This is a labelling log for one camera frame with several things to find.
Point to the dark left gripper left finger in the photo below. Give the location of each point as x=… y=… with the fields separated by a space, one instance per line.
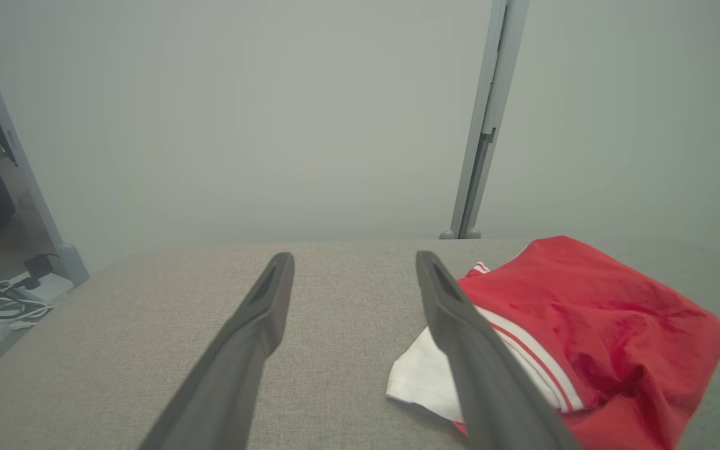
x=235 y=350

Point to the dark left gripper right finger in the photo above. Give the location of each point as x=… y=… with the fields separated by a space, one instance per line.
x=479 y=362

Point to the red and white basketball jersey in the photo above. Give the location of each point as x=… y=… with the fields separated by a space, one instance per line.
x=616 y=337

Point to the white power strip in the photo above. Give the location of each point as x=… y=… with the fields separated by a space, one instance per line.
x=44 y=294

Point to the black power adapter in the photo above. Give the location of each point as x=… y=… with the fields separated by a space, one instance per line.
x=39 y=267

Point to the grey double partition post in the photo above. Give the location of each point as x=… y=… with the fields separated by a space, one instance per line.
x=488 y=119

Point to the grey single partition post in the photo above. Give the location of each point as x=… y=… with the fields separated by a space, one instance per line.
x=22 y=169

